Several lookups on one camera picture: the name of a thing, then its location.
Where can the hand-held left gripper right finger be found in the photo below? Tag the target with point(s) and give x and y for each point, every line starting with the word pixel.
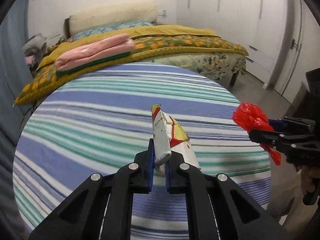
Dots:
pixel 167 177

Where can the orange floral quilt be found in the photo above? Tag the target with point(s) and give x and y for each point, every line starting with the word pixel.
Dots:
pixel 187 42

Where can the red plastic bag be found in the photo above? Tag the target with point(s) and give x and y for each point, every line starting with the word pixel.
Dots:
pixel 250 116

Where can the white yellow snack packet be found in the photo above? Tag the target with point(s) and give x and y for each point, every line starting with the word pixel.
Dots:
pixel 162 135

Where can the leaf print bed sheet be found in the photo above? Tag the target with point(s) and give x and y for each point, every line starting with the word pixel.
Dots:
pixel 212 63

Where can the grey checked clothes pile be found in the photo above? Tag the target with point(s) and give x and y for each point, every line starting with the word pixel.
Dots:
pixel 35 43

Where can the teal floral pillow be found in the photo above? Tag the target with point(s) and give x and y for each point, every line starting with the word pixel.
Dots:
pixel 130 25
pixel 92 32

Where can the striped tablecloth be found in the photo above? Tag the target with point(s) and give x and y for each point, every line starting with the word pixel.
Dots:
pixel 87 120

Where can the yellow blanket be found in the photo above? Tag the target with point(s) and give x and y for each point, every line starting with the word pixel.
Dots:
pixel 162 31

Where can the green folded cloth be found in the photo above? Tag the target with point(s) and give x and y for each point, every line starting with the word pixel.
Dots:
pixel 105 60

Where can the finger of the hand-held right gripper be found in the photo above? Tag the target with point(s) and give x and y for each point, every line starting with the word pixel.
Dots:
pixel 277 123
pixel 265 136

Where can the person's right hand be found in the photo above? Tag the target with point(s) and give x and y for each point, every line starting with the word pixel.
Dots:
pixel 310 180

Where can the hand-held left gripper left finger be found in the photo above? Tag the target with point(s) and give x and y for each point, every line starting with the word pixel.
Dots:
pixel 150 165

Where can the pink garment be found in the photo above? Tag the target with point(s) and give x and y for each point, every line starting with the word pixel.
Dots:
pixel 29 60

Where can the blue grey curtain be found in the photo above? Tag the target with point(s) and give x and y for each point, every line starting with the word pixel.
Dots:
pixel 10 80

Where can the white wardrobe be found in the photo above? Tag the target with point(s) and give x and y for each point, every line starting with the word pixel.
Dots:
pixel 237 17

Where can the pink folded blanket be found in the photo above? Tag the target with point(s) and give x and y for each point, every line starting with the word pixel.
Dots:
pixel 95 51

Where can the bed with cream headboard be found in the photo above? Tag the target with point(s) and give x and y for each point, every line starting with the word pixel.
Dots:
pixel 112 15

